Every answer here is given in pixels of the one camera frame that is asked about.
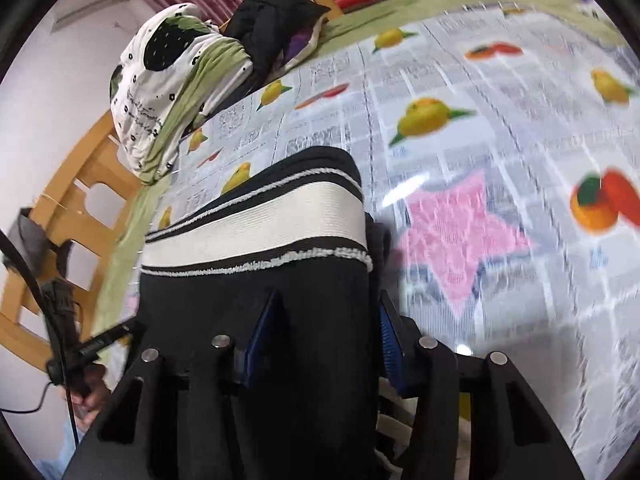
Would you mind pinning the green bed sheet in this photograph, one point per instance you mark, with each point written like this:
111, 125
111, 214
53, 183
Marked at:
125, 260

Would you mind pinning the wooden bed frame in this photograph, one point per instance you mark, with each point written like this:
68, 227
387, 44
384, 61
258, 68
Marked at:
65, 185

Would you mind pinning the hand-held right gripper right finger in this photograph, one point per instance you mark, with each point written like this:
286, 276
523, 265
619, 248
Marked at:
387, 340

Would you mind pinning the black pants with white stripes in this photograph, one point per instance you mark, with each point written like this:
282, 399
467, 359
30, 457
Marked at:
300, 360

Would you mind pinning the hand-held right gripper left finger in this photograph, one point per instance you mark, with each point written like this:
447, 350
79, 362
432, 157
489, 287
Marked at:
260, 330

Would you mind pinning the grey cloth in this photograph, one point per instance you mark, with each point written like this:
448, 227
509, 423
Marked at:
30, 240

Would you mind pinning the person's left hand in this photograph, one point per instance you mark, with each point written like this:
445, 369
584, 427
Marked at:
87, 402

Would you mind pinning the black jacket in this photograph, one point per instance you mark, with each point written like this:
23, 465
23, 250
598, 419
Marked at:
270, 25

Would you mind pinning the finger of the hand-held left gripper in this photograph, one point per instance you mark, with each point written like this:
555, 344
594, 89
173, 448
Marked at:
110, 337

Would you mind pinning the folded white and green quilt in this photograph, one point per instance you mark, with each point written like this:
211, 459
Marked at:
150, 110

